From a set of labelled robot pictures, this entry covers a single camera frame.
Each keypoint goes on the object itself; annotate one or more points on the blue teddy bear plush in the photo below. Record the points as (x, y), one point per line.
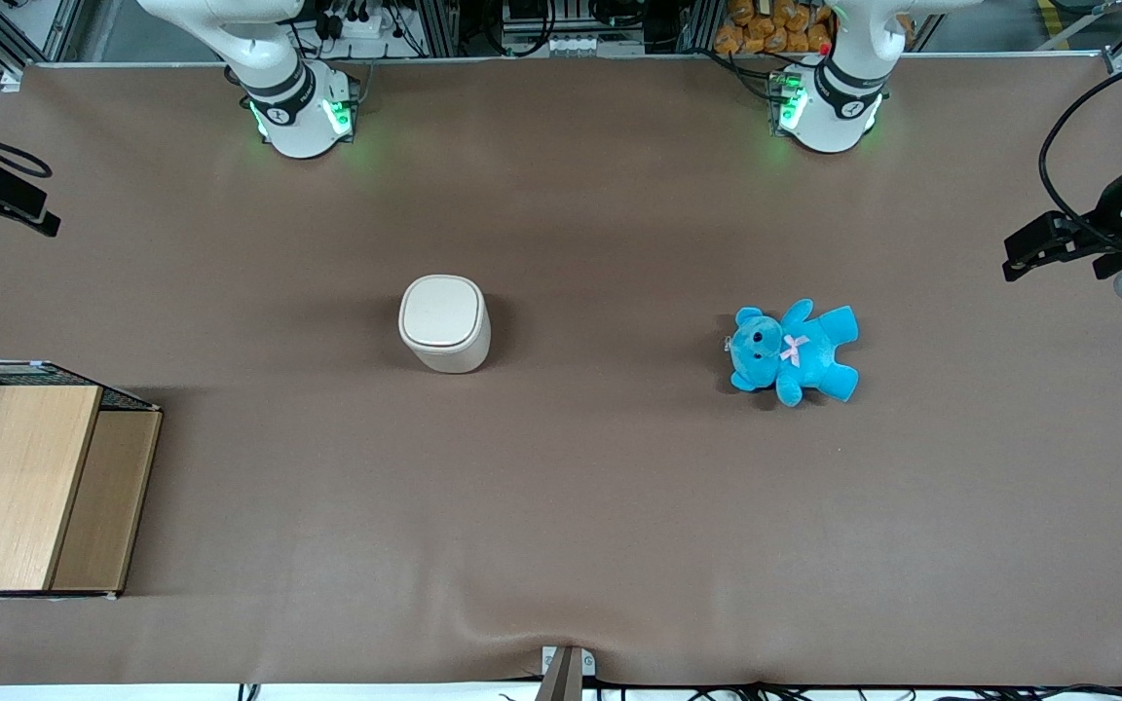
(809, 350)

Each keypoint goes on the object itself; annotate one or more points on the light wooden shelf box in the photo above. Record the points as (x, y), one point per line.
(25, 487)

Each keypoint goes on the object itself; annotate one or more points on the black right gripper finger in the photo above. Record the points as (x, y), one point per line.
(20, 200)

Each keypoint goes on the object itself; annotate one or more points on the white lidded trash can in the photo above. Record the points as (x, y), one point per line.
(444, 321)

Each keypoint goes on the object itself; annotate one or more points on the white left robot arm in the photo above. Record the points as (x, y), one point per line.
(839, 107)

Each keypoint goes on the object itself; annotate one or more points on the white power strip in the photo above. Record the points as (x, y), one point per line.
(363, 24)

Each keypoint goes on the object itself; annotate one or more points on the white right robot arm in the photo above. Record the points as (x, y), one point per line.
(293, 107)

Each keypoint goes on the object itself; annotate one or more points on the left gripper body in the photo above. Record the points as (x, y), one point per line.
(1103, 232)

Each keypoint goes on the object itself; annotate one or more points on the brown table mat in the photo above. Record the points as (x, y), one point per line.
(561, 506)

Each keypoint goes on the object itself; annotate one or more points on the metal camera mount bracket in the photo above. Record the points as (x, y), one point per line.
(566, 674)

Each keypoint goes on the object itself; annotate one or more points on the orange plush toy pile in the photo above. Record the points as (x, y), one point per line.
(775, 27)

